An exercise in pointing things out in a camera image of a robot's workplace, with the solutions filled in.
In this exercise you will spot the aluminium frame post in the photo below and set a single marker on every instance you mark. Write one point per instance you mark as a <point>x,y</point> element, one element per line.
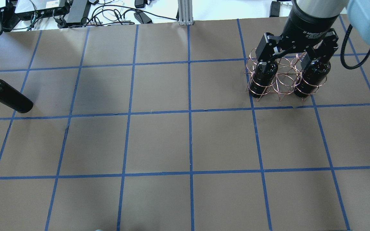
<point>185,12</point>

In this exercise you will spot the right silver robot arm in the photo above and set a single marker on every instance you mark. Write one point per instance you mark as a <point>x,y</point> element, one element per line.
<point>358,12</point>

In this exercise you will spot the dark wine bottle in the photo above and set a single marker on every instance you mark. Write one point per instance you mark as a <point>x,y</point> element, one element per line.
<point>262,79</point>
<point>14,99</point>

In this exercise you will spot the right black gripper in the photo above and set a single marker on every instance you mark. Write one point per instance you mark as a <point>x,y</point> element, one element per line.
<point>307,23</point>

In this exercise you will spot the black power brick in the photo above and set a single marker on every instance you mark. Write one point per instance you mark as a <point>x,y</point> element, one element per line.
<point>142,18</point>

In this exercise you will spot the dark wine bottle in basket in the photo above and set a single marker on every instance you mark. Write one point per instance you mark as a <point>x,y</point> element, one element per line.
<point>262,79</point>

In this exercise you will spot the copper wire wine basket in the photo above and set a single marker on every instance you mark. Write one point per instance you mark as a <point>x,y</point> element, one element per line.
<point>289,72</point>

